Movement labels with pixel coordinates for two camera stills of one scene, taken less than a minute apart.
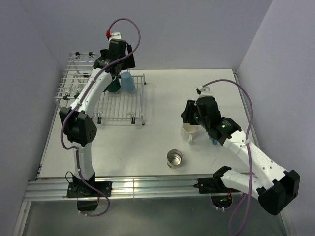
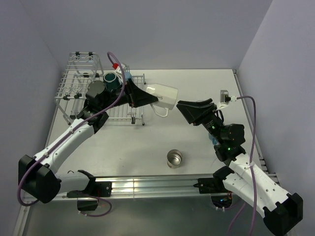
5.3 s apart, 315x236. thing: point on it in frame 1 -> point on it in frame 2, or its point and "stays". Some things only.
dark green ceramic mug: (114, 86) stays
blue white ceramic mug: (214, 141) stays
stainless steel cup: (174, 158) stays
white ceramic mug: (189, 131) -> (167, 96)
